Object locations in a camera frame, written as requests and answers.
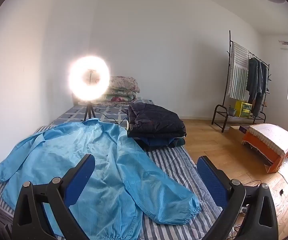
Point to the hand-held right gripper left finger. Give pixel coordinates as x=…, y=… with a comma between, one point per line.
x=81, y=180

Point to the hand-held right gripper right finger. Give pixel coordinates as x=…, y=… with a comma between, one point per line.
x=210, y=180

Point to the light blue coat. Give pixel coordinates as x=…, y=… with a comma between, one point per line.
x=109, y=155

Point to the dark blue folded clothes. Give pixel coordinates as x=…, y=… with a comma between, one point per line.
x=159, y=143

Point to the dark hanging clothes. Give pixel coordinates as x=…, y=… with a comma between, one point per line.
x=255, y=80

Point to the black clothes rack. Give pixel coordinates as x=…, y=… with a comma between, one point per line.
x=229, y=36

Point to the cardboard box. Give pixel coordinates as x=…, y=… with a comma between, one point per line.
x=235, y=132

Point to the black tripod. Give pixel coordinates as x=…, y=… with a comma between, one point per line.
x=89, y=110

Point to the small grey pot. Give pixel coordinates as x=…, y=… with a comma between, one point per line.
x=232, y=110

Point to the blue checkered sheet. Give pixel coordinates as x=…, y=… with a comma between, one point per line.
x=109, y=110

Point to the yellow crate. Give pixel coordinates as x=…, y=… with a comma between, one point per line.
x=241, y=107

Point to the navy quilted jacket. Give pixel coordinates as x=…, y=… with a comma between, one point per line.
x=156, y=120

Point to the folded floral quilts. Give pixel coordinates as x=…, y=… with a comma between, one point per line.
x=121, y=85

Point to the striped hanging towel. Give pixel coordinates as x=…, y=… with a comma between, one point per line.
x=238, y=75

